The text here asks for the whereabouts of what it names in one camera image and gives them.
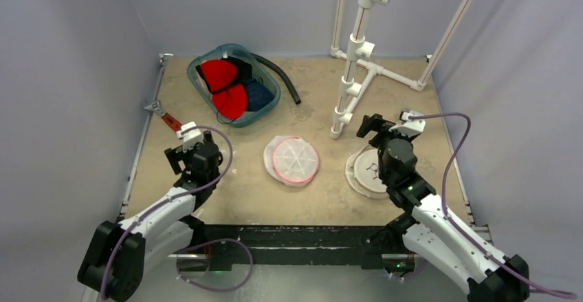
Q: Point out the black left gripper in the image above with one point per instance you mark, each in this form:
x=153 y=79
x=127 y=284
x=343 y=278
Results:
x=174 y=155

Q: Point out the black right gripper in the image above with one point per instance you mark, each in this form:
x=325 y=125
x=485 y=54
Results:
x=380 y=130

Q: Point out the red and black bra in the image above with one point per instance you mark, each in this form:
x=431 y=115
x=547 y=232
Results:
x=224 y=78

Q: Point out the pink-trimmed white laundry bag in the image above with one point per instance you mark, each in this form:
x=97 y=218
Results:
x=291 y=160

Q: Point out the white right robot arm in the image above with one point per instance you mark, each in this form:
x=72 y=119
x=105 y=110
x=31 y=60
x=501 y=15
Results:
x=428 y=228

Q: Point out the white PVC pipe rack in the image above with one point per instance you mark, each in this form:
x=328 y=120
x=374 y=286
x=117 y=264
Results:
x=359 y=71

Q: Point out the teal plastic basin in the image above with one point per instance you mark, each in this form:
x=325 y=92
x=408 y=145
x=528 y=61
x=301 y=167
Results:
x=238 y=51

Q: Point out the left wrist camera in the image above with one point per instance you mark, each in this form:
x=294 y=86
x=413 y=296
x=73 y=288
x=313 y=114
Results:
x=190 y=136

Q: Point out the red-handled adjustable wrench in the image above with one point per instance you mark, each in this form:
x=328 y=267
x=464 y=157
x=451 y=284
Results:
x=156 y=108

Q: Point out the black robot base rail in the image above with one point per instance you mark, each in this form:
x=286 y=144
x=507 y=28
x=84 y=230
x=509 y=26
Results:
x=226 y=245

